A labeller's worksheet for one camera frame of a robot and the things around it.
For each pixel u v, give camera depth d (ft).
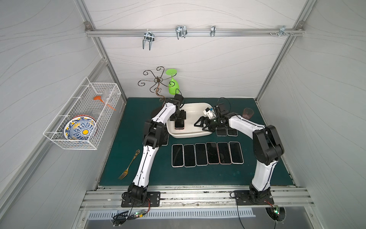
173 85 2.77
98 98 2.53
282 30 2.51
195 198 2.46
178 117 3.13
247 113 3.53
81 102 2.28
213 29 2.37
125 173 2.69
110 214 2.30
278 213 2.34
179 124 3.50
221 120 2.40
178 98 2.92
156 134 2.13
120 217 2.35
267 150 1.68
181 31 2.51
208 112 2.92
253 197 2.16
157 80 2.90
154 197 2.42
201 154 2.91
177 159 3.78
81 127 2.05
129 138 3.32
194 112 3.76
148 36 2.57
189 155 2.90
